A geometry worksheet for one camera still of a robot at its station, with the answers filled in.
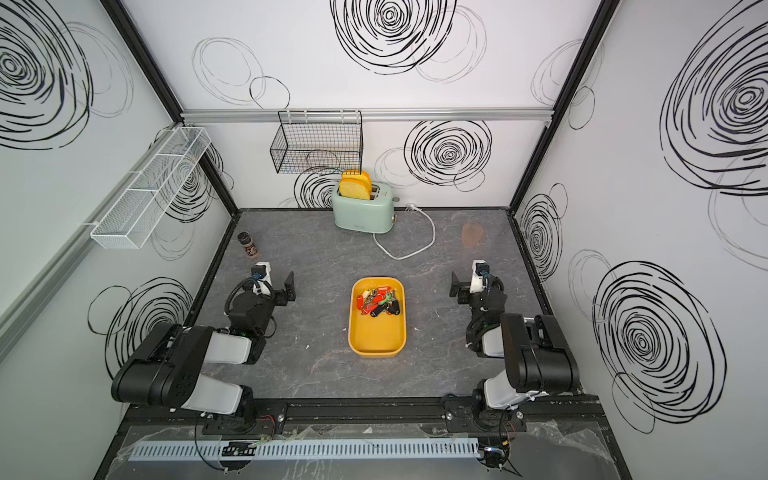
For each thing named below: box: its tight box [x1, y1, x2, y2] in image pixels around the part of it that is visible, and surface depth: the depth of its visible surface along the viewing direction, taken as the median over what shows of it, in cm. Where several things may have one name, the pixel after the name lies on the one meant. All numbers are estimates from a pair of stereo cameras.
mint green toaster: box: [332, 183, 398, 234], surface depth 107 cm
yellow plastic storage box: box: [348, 276, 407, 358], surface depth 91 cm
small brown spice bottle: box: [237, 231, 259, 259], surface depth 101 cm
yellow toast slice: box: [339, 169, 373, 200], surface depth 104 cm
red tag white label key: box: [357, 289, 377, 310], surface depth 96 cm
